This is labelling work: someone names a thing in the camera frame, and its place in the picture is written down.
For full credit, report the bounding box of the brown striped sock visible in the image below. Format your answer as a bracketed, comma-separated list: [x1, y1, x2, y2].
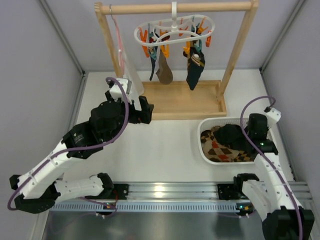
[156, 50, 173, 85]

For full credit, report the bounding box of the white plastic clip hanger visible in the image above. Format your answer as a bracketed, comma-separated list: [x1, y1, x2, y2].
[133, 2, 215, 49]

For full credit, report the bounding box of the dark navy sock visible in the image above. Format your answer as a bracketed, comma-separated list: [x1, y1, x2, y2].
[147, 32, 158, 81]

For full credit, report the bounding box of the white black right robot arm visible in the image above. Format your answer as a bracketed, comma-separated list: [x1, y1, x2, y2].
[233, 113, 315, 240]

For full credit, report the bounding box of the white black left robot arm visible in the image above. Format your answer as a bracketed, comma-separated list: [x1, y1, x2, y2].
[9, 91, 154, 214]

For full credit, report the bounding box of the white hanging cloth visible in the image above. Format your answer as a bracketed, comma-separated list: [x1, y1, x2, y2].
[122, 51, 145, 96]

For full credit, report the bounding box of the argyle patterned sock in basket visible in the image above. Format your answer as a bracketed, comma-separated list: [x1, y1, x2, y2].
[200, 126, 254, 164]

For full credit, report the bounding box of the white perforated plastic basket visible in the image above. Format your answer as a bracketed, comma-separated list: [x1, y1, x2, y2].
[198, 113, 279, 166]

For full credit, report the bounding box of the wooden clothes rack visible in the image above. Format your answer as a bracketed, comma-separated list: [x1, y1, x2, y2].
[94, 0, 259, 120]

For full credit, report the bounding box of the argyle hanging sock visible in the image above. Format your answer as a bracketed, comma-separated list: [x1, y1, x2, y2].
[183, 46, 193, 69]

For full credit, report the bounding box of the navy sock with bear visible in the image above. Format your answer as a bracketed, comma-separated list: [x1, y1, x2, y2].
[186, 46, 206, 91]

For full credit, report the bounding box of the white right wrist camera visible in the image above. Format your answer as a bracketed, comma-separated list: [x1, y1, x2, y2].
[264, 106, 281, 126]

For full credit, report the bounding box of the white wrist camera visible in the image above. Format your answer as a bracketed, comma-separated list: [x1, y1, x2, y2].
[109, 78, 132, 102]
[264, 106, 281, 126]

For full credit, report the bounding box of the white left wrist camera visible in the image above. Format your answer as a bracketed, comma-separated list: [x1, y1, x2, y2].
[109, 78, 132, 102]

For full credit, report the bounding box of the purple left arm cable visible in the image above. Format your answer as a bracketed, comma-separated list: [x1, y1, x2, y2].
[7, 77, 130, 217]

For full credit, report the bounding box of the aluminium rail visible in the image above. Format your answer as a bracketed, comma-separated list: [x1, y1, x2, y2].
[62, 181, 313, 201]

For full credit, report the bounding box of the perforated cable tray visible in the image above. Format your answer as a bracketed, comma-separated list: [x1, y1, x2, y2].
[50, 201, 240, 213]

